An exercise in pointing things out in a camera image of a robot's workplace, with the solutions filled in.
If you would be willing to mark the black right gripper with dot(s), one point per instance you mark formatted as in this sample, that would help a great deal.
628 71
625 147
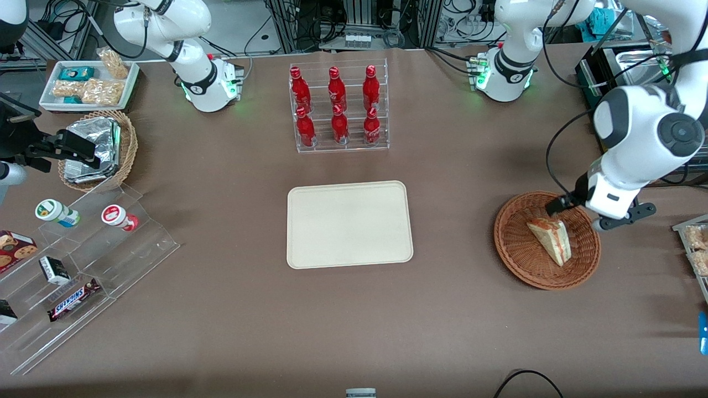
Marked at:
23 142

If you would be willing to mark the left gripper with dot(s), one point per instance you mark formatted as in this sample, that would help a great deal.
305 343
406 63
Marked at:
575 192

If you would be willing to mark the triangular sandwich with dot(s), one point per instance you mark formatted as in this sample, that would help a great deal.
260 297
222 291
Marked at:
553 240

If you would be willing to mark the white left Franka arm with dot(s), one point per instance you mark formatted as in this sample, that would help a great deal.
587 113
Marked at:
641 132

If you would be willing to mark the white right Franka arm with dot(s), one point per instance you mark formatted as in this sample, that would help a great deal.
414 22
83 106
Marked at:
188 66

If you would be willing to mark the foil wrapped sandwich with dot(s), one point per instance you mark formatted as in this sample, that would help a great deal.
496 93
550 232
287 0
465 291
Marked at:
83 174
97 135

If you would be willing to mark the light tan wicker basket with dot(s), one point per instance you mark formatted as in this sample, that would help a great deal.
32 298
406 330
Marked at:
128 143

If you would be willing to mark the white rectangular snack tray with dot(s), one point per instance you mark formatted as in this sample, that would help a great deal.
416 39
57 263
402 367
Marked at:
50 94

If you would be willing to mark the brown wicker basket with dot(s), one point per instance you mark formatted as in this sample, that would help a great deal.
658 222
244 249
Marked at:
514 249

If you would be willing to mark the beige plastic tray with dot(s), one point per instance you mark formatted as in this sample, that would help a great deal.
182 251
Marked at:
348 224

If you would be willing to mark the small rice cracker bag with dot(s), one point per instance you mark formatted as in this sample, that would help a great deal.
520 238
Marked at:
66 88

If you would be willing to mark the green lid yogurt cup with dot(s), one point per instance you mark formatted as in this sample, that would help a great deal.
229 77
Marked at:
52 211

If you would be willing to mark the large rice cracker bag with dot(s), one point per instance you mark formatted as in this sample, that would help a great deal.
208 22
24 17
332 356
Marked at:
104 91

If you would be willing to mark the teal snack box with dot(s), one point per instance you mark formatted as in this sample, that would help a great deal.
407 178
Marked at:
76 73

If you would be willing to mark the red lid yogurt cup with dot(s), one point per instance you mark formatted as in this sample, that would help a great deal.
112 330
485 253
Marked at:
116 215

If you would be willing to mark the clear bag of peanuts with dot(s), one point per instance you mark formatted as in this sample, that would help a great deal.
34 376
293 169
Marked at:
113 63

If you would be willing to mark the red cookie box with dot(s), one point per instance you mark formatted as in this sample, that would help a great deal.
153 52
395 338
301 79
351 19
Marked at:
14 249

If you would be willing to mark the clear acrylic snack container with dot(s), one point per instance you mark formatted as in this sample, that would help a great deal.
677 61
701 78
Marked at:
683 226

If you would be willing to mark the black food warmer machine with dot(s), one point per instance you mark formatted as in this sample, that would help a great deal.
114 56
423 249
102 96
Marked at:
589 77

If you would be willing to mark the small black white box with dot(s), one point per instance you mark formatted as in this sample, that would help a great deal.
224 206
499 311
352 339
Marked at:
54 271

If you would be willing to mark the clear acrylic stepped shelf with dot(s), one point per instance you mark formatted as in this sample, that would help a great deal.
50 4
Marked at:
133 260

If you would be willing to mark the crispy snack bag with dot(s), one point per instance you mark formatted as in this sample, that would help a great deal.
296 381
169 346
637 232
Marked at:
698 237
701 264

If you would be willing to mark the Snickers chocolate bar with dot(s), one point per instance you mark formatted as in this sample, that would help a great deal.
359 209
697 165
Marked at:
72 301

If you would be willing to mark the black snack packet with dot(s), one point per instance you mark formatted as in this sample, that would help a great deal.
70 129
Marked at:
6 312

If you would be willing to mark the teal cloth bundle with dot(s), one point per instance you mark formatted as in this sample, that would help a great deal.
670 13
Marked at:
605 22

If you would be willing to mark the blue object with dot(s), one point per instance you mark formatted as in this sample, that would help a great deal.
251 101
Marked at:
703 331

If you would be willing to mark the clear acrylic bottle rack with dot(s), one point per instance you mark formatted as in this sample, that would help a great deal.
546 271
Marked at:
381 127

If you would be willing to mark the red cola bottle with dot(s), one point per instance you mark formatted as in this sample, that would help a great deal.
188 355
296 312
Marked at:
371 88
300 91
371 130
305 130
337 91
339 127

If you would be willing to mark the white power strip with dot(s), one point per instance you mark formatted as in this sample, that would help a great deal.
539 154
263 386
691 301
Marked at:
357 40

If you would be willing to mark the grey white object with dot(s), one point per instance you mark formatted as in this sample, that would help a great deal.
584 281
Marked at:
360 393

